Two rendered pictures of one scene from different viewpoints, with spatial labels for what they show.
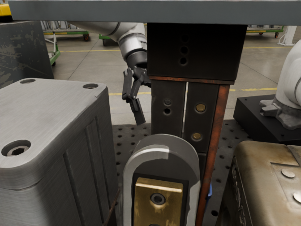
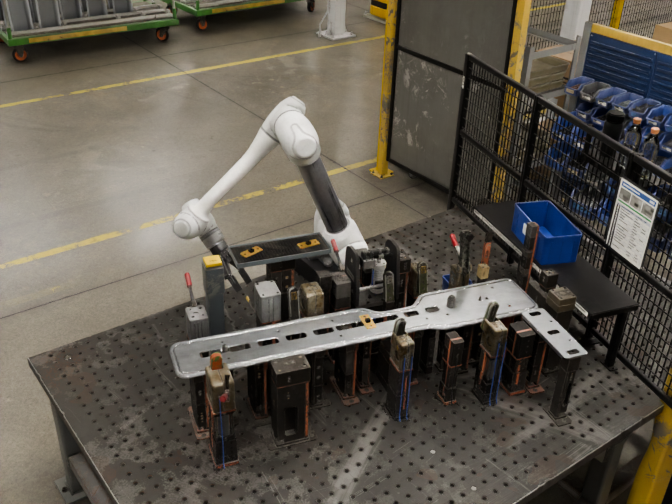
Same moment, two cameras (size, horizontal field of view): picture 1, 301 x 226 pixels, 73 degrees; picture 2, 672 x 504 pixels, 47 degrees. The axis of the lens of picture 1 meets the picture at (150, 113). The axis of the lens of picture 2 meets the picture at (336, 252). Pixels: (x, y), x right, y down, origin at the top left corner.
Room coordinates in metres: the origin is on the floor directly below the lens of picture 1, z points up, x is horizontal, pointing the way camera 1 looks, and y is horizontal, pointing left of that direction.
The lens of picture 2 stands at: (-1.99, 1.14, 2.69)
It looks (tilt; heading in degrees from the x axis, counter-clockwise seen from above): 31 degrees down; 327
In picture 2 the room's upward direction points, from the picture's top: 2 degrees clockwise
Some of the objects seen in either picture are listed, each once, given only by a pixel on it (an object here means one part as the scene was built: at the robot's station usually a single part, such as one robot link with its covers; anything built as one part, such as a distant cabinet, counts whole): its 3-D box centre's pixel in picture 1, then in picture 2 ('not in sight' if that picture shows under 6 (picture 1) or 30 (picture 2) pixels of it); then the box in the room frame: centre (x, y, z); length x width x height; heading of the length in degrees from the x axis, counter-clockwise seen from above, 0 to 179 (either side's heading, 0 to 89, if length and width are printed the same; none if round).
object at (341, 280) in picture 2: not in sight; (339, 318); (0.09, -0.22, 0.89); 0.13 x 0.11 x 0.38; 169
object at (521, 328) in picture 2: not in sight; (516, 358); (-0.40, -0.71, 0.84); 0.11 x 0.10 x 0.28; 169
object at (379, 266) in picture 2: not in sight; (370, 299); (0.07, -0.35, 0.94); 0.18 x 0.13 x 0.49; 79
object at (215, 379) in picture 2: not in sight; (222, 416); (-0.18, 0.40, 0.88); 0.15 x 0.11 x 0.36; 169
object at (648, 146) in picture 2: not in sight; (649, 153); (-0.32, -1.30, 1.53); 0.06 x 0.06 x 0.20
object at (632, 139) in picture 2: not in sight; (631, 143); (-0.23, -1.32, 1.53); 0.06 x 0.06 x 0.20
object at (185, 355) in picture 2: not in sight; (363, 325); (-0.12, -0.19, 1.00); 1.38 x 0.22 x 0.02; 79
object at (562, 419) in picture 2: not in sight; (564, 385); (-0.60, -0.75, 0.84); 0.11 x 0.06 x 0.29; 169
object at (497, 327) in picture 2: not in sight; (489, 361); (-0.39, -0.58, 0.87); 0.12 x 0.09 x 0.35; 169
